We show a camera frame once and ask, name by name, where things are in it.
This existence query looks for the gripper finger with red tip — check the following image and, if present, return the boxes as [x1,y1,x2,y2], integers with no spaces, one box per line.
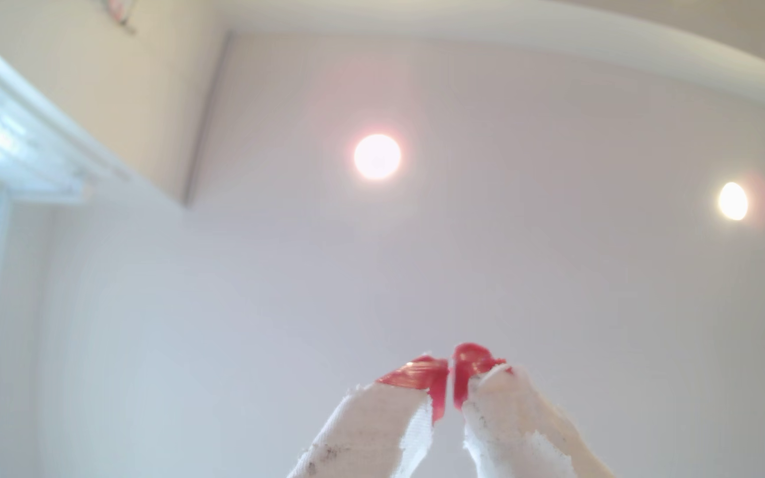
[287,355,450,478]
[453,343,617,478]

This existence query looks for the round ceiling light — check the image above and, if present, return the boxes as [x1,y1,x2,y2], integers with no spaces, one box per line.
[354,134,402,181]
[718,181,750,222]

